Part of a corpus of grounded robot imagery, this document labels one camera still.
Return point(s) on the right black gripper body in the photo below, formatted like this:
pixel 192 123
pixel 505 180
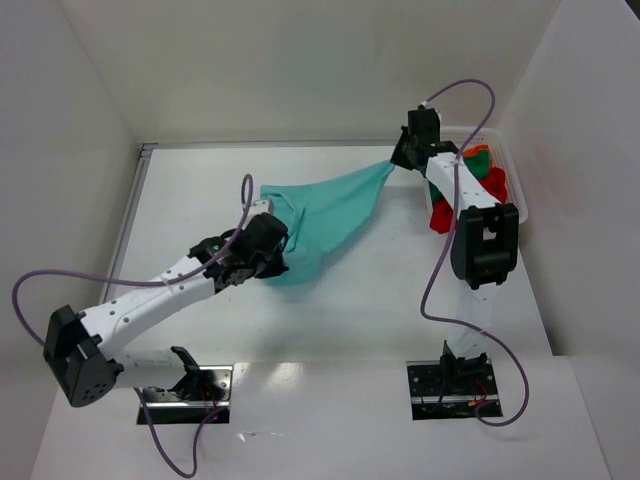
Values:
pixel 401 153

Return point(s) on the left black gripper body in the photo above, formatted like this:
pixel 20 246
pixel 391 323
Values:
pixel 275 250

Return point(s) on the teal t shirt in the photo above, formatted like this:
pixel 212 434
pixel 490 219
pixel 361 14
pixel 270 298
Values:
pixel 322 217

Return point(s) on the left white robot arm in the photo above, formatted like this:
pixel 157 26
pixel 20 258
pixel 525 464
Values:
pixel 86 351

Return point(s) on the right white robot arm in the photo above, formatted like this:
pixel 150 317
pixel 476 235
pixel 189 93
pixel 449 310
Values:
pixel 481 243

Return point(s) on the white plastic basket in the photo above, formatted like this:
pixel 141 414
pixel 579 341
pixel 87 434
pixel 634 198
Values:
pixel 505 165

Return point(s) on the orange t shirt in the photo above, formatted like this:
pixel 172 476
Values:
pixel 476 150

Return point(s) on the green t shirt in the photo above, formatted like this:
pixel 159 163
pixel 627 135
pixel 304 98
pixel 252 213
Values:
pixel 479 165

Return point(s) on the red t shirt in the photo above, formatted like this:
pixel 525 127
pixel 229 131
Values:
pixel 493 182

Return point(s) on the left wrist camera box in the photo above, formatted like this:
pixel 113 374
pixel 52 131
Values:
pixel 262 206

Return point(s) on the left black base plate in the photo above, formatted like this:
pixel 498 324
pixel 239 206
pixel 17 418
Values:
pixel 189 404

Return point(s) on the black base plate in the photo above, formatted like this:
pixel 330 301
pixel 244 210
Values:
pixel 432 399
pixel 189 404

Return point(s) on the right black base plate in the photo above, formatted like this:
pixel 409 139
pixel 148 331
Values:
pixel 432 399

